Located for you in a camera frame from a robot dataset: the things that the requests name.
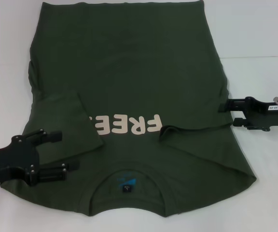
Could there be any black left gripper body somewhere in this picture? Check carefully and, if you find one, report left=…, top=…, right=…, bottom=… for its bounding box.
left=0, top=135, right=40, bottom=187

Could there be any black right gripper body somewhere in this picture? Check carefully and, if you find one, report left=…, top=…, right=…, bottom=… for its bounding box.
left=244, top=96, right=278, bottom=128

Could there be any dark green FREE print t-shirt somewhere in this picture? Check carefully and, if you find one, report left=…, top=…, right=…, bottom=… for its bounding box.
left=0, top=0, right=258, bottom=219

